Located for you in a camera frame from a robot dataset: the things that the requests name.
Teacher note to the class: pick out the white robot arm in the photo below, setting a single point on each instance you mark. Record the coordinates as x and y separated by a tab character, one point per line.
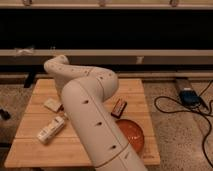
83	91

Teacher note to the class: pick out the orange ceramic bowl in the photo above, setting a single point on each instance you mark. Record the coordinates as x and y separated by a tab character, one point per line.
134	133

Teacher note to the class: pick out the dark snack bar packet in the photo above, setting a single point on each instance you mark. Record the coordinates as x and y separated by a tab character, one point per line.
118	108

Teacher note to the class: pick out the beige sponge block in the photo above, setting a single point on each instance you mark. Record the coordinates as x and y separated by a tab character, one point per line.
53	105

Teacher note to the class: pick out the white plastic bottle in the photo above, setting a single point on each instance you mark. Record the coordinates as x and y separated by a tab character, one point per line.
47	133

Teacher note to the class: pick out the blue power adapter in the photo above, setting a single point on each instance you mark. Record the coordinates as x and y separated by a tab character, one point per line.
189	97

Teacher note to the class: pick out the black object on floor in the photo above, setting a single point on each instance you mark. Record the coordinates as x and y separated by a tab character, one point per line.
4	114

